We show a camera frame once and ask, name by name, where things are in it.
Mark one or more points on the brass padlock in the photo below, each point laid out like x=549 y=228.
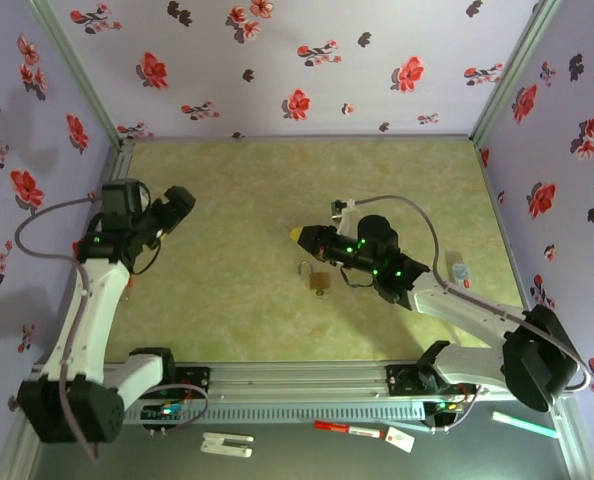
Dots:
x=320 y=281

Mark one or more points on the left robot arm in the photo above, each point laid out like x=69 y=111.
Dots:
x=84 y=320

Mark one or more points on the clear plastic package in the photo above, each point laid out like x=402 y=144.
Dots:
x=461 y=272

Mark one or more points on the small circuit board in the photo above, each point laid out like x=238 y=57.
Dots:
x=444 y=406
x=167 y=412

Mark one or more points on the red marker pen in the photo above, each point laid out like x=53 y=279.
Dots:
x=334 y=426

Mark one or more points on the white card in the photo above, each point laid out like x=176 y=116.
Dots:
x=399 y=440

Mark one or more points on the white plastic clip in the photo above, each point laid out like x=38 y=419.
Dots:
x=227 y=447

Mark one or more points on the white teal strip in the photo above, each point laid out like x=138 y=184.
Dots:
x=522 y=424

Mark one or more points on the aluminium side frame rail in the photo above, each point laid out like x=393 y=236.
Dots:
x=502 y=225
x=122 y=160

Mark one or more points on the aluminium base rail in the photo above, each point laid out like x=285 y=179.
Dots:
x=297 y=382

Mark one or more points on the aluminium frame post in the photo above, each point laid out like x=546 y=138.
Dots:
x=514 y=65
x=77 y=75

